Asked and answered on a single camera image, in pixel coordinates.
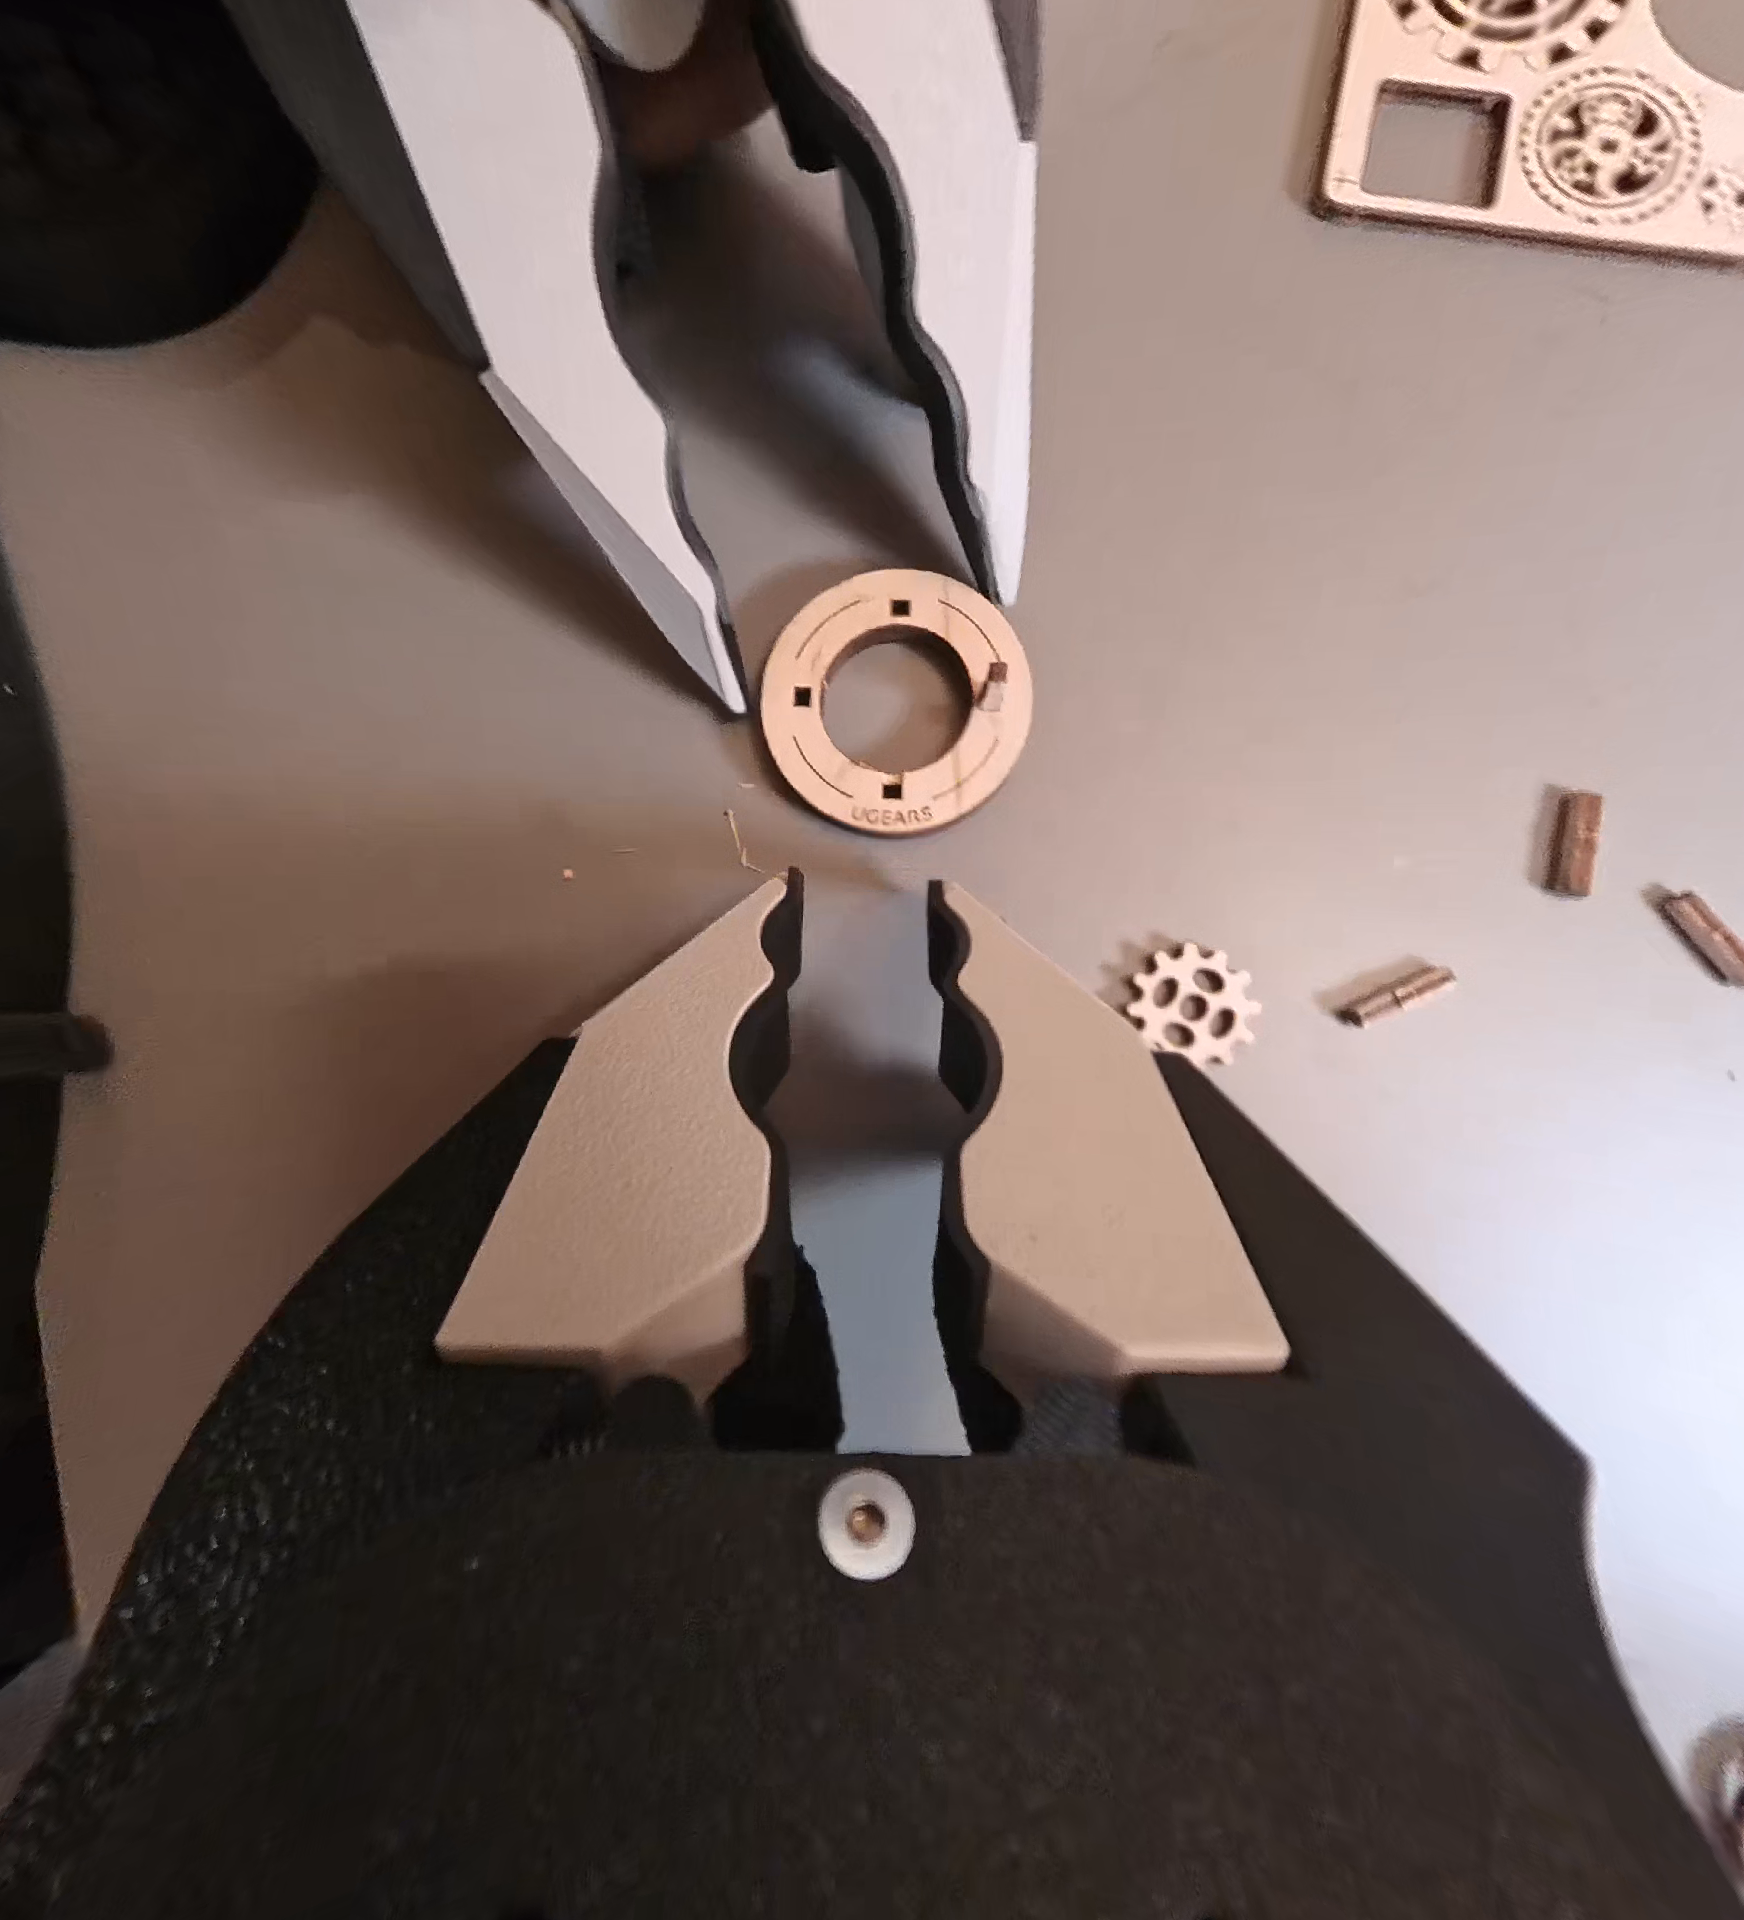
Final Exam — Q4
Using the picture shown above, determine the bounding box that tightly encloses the wooden ring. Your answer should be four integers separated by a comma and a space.
757, 569, 1035, 832

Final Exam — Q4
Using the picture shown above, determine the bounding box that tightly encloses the person's left hand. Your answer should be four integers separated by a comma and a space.
619, 0, 811, 162

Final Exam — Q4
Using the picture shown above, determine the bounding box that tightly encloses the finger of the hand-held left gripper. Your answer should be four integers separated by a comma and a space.
346, 0, 753, 719
756, 0, 1041, 611

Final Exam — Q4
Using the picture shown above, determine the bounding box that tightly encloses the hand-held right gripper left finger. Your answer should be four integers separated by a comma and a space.
433, 872, 810, 1400

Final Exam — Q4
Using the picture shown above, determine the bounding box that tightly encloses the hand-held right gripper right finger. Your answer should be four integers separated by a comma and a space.
928, 878, 1291, 1405

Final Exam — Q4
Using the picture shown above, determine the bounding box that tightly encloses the small wooden gear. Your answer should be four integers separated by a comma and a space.
1122, 936, 1265, 1073

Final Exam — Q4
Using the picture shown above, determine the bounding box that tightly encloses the black mesh chair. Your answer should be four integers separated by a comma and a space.
0, 0, 322, 350

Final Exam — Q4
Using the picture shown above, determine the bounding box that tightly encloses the large wooden puzzle sheet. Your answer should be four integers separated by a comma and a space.
1311, 0, 1744, 274

